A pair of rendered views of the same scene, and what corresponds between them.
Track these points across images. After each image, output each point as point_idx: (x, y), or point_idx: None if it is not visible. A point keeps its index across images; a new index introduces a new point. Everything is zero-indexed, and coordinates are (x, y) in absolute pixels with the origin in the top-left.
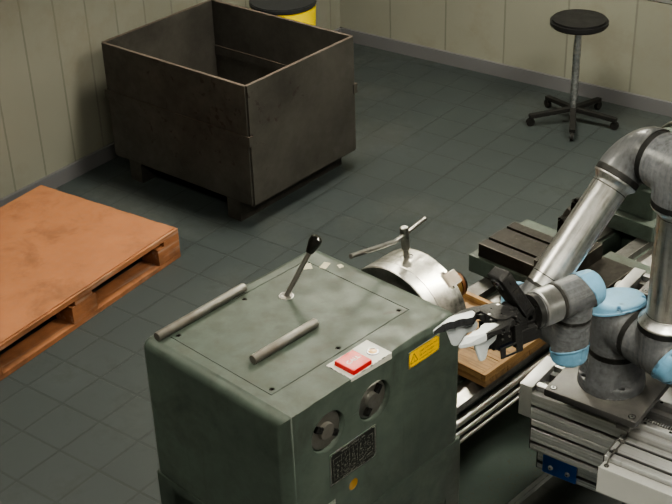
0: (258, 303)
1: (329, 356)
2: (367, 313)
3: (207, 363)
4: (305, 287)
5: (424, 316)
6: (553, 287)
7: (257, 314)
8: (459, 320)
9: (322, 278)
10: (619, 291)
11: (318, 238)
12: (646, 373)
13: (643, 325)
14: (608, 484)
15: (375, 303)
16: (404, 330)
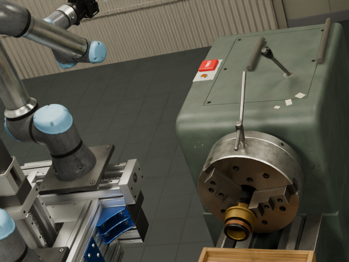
0: (300, 63)
1: (225, 63)
2: (226, 91)
3: (286, 30)
4: (283, 84)
5: (189, 106)
6: (58, 9)
7: (292, 58)
8: None
9: (279, 94)
10: (50, 117)
11: (262, 49)
12: (54, 181)
13: (32, 97)
14: None
15: (227, 98)
16: (195, 94)
